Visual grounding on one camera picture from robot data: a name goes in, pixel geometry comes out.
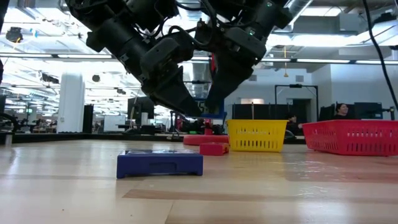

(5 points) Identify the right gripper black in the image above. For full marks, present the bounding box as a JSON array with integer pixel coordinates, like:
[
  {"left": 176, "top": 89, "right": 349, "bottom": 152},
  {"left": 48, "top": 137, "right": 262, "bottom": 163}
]
[{"left": 194, "top": 18, "right": 268, "bottom": 113}]

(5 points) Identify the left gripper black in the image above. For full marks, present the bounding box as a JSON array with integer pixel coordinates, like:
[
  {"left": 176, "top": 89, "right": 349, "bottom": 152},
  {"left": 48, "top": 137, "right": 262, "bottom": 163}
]
[{"left": 139, "top": 30, "right": 203, "bottom": 118}]

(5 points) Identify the small red box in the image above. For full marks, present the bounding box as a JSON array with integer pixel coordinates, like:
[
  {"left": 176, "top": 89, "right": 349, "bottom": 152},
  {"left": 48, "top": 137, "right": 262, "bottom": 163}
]
[{"left": 199, "top": 142, "right": 230, "bottom": 157}]

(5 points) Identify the blue case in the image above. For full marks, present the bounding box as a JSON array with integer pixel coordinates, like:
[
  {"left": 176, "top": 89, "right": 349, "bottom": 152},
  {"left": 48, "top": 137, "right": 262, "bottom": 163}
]
[{"left": 116, "top": 149, "right": 204, "bottom": 180}]

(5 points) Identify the red plastic basket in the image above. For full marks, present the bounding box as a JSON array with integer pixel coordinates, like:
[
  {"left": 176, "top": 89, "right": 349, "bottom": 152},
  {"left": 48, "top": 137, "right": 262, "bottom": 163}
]
[{"left": 302, "top": 119, "right": 398, "bottom": 157}]

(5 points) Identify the black monitor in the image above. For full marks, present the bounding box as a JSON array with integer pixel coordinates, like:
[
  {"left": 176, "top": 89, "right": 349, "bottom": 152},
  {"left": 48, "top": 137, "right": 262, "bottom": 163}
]
[{"left": 127, "top": 96, "right": 155, "bottom": 125}]

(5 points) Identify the black partition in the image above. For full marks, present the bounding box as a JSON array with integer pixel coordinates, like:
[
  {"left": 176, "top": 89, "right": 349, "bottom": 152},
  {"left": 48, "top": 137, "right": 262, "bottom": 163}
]
[{"left": 232, "top": 103, "right": 292, "bottom": 121}]

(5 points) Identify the yellow hanging pendant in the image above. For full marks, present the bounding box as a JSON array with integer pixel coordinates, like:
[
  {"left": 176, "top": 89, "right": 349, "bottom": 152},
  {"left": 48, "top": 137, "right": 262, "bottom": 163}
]
[{"left": 282, "top": 45, "right": 289, "bottom": 78}]

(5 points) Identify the yellow plastic basket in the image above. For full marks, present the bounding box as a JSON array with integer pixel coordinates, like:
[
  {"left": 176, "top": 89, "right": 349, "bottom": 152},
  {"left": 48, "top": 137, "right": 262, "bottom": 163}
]
[{"left": 226, "top": 119, "right": 289, "bottom": 153}]

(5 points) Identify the white cabinet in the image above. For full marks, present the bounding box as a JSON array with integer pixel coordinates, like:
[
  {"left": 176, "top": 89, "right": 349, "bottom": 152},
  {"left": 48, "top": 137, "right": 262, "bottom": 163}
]
[{"left": 103, "top": 115, "right": 126, "bottom": 133}]

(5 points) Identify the person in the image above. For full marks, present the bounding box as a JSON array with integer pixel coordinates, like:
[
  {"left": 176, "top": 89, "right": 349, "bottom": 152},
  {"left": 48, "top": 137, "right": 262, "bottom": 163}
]
[
  {"left": 284, "top": 113, "right": 304, "bottom": 137},
  {"left": 333, "top": 103, "right": 358, "bottom": 121}
]

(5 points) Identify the black tower speaker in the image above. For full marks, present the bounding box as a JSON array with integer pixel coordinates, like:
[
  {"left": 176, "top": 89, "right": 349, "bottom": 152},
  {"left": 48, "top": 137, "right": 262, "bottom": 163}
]
[{"left": 83, "top": 105, "right": 95, "bottom": 131}]

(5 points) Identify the long white light bar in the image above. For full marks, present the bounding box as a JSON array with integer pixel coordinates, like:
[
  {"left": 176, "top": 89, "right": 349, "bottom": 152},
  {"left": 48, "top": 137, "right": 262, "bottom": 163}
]
[{"left": 0, "top": 53, "right": 398, "bottom": 65}]

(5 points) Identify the white column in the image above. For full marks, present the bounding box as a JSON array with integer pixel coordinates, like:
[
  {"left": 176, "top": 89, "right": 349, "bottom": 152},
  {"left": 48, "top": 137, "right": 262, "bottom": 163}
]
[{"left": 57, "top": 73, "right": 85, "bottom": 134}]

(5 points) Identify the black ceiling speaker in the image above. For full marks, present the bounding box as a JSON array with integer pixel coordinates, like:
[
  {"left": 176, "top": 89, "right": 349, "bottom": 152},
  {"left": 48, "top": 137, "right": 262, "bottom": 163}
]
[{"left": 5, "top": 27, "right": 24, "bottom": 44}]

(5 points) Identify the black stand frame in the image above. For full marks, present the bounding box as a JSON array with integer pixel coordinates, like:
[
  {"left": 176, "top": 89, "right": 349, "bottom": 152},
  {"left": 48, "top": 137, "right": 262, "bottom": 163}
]
[{"left": 274, "top": 84, "right": 319, "bottom": 122}]

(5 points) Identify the black hanging cable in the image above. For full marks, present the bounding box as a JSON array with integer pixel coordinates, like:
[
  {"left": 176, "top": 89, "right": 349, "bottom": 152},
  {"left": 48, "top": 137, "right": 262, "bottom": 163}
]
[{"left": 362, "top": 0, "right": 398, "bottom": 110}]

